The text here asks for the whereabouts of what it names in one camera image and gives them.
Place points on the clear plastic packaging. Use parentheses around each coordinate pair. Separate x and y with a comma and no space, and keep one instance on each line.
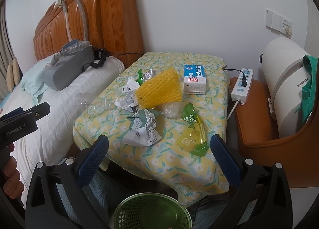
(92,104)

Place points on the green white wrapper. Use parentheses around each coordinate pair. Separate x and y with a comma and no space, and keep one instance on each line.
(142,130)

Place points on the wooden headboard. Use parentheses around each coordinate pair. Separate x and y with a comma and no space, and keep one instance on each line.
(113,25)

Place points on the person's left hand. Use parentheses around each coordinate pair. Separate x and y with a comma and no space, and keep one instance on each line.
(13,187)

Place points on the white pillow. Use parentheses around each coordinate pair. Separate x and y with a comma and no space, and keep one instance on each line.
(54,136)

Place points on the silver foil wrapper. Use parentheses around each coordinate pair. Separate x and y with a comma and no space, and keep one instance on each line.
(149,74)

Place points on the blue white milk carton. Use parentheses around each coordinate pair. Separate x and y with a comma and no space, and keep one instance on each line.
(194,79)

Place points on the white cylindrical heater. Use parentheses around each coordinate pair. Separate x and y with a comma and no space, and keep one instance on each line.
(282,66)

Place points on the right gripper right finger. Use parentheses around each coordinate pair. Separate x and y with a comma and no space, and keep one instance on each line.
(262,196)

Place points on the green mesh trash basket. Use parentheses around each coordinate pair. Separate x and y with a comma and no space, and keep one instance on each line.
(151,210)

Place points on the yellow foam fruit net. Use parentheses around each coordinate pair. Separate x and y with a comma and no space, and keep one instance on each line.
(163,88)

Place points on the white paper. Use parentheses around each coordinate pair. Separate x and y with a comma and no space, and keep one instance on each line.
(129,102)

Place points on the light blue pillow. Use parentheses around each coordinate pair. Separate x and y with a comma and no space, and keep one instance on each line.
(33,81)

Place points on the wall switch panel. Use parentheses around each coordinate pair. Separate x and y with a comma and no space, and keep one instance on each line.
(278,23)

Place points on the orange leather chair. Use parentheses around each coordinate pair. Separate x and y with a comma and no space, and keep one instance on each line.
(258,139)

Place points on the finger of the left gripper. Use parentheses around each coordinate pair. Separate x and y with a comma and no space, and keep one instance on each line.
(39,111)

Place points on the yellow floral table cloth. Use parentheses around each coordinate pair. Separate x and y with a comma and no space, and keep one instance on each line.
(192,177)

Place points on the green cloth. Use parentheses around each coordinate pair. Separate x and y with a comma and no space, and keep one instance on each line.
(310,64)

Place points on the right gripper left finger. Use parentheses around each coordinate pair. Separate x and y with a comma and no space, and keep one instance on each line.
(45,208)

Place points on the white power strip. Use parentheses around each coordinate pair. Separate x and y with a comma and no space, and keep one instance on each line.
(242,86)

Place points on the grey CPAP machine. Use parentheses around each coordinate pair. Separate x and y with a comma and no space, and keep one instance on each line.
(68,64)

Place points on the green yellow snack pouch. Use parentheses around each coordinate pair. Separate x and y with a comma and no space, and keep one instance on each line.
(193,138)

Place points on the small green wrapper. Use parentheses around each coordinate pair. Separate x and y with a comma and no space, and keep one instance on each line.
(140,79)

